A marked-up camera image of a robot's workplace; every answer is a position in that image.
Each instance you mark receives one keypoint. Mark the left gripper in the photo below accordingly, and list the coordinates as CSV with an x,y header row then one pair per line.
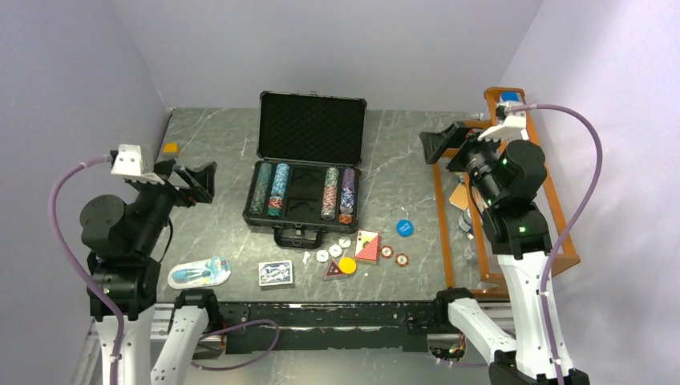
x,y
200,180

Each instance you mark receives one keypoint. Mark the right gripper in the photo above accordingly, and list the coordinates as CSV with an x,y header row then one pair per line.
x,y
435,143

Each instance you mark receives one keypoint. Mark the blue small blind button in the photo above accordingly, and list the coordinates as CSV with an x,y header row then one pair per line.
x,y
404,228

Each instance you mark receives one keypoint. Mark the blue playing card deck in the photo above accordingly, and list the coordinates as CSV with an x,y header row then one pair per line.
x,y
275,273

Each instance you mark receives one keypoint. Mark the red playing card deck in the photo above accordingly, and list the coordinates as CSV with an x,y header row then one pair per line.
x,y
367,247

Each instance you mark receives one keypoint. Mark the white dealer button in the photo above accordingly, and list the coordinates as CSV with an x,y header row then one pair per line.
x,y
335,250
322,256
345,242

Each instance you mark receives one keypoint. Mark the yellow round button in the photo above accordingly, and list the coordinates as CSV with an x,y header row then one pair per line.
x,y
347,265

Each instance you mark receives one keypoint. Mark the clear red triangle marker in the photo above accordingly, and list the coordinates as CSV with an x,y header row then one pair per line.
x,y
333,272

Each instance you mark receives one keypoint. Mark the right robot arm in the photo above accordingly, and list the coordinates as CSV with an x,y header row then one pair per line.
x,y
508,175

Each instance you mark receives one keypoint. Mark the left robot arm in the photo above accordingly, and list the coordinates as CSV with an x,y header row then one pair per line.
x,y
124,276

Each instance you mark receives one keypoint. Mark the blister pack blue tool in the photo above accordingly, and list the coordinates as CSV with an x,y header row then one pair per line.
x,y
205,273

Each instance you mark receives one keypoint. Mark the black poker set case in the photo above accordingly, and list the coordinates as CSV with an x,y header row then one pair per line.
x,y
310,133

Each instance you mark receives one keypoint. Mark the yellow orange block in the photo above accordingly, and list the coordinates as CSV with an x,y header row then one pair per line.
x,y
171,149

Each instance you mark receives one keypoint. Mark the tan paper notepad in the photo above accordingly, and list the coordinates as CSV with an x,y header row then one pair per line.
x,y
459,197

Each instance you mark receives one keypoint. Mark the blue cube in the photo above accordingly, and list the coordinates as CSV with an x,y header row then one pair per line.
x,y
510,97

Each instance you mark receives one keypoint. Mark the blue white tape roll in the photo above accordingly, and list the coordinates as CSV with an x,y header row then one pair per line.
x,y
465,221

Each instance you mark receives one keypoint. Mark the light blue poker chip row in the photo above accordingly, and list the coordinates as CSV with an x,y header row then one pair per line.
x,y
277,194

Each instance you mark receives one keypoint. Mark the purple blue poker chip row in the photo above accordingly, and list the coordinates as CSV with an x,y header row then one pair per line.
x,y
347,196

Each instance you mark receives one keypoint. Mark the green orange poker chip row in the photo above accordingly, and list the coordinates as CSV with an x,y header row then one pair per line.
x,y
329,197

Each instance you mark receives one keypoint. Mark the red white poker chip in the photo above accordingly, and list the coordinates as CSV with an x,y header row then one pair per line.
x,y
402,260
387,251

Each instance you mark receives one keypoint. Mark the orange wooden rack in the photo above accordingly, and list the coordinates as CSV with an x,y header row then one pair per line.
x,y
566,258

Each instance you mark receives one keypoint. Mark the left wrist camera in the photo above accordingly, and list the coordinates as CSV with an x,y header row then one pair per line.
x,y
134,163

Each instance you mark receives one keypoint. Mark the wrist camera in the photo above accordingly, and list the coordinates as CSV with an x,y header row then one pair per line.
x,y
509,125
134,163

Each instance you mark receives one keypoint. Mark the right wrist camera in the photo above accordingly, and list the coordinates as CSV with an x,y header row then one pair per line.
x,y
509,125

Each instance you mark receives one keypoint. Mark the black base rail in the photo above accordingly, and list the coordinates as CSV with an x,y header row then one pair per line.
x,y
316,326

